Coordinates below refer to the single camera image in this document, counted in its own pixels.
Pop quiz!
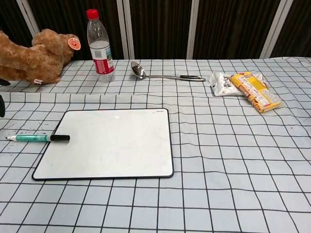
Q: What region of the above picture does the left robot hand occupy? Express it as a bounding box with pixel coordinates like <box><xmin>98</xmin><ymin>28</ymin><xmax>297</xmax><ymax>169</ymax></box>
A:
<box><xmin>0</xmin><ymin>79</ymin><xmax>12</xmax><ymax>119</ymax></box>

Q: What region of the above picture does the green whiteboard marker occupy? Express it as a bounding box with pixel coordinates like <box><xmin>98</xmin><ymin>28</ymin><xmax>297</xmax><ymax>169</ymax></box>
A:
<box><xmin>5</xmin><ymin>134</ymin><xmax>71</xmax><ymax>143</ymax></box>

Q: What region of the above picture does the brown plush dog toy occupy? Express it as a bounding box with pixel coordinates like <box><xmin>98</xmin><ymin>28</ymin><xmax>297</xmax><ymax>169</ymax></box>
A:
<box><xmin>0</xmin><ymin>28</ymin><xmax>82</xmax><ymax>85</ymax></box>

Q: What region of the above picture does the clear water bottle red cap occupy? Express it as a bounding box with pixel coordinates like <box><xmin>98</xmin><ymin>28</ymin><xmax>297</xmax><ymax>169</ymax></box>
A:
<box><xmin>86</xmin><ymin>9</ymin><xmax>116</xmax><ymax>83</ymax></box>

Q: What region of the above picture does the stainless steel ladle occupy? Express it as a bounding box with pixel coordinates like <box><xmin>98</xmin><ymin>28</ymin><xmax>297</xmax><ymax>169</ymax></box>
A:
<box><xmin>130</xmin><ymin>61</ymin><xmax>207</xmax><ymax>83</ymax></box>

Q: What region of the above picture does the white snack packet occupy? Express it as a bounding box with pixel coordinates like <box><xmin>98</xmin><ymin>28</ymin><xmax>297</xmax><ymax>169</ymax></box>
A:
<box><xmin>209</xmin><ymin>72</ymin><xmax>270</xmax><ymax>97</ymax></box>

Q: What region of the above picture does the white black checkered tablecloth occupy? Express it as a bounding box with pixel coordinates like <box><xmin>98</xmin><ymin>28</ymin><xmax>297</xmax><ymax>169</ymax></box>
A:
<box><xmin>0</xmin><ymin>56</ymin><xmax>311</xmax><ymax>233</ymax></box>

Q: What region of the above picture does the yellow snack package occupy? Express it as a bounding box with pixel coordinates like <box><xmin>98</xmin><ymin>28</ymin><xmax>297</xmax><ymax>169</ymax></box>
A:
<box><xmin>229</xmin><ymin>71</ymin><xmax>282</xmax><ymax>114</ymax></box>

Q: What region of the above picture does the white whiteboard black frame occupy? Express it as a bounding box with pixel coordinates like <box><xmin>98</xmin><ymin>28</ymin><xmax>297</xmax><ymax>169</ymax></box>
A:
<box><xmin>32</xmin><ymin>108</ymin><xmax>175</xmax><ymax>182</ymax></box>

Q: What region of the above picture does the dark folding screen white frame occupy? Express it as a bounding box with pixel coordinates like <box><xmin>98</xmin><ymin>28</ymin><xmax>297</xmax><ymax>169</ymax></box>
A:
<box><xmin>0</xmin><ymin>0</ymin><xmax>311</xmax><ymax>61</ymax></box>

